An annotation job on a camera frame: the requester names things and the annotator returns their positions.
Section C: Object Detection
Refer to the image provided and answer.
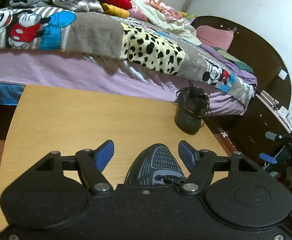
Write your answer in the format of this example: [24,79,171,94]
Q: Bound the black speckled shoelace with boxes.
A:
[155,175,186,186]

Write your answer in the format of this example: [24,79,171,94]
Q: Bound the black sneaker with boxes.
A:
[124,144,185,186]
[175,81,211,135]

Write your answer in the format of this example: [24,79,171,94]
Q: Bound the dark wooden nightstand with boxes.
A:
[208,94,292,165]

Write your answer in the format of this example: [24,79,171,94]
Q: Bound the dark wooden headboard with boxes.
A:
[192,16,292,108]

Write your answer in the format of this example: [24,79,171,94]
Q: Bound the folded purple blanket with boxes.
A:
[200,44,258,89]

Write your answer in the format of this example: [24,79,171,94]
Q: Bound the purple bed sheet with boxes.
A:
[0,48,247,117]

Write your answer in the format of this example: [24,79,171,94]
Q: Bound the pink pillow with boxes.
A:
[196,25,234,51]

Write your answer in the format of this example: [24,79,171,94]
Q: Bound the folded yellow garment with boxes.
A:
[101,3,130,18]

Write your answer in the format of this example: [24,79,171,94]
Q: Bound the cartoon patchwork blanket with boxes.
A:
[0,7,255,105]

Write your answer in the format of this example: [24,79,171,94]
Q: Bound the floral cream quilt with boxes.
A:
[128,0,202,46]

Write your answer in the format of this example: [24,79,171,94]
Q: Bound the folded grey striped clothes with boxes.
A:
[52,0,103,13]

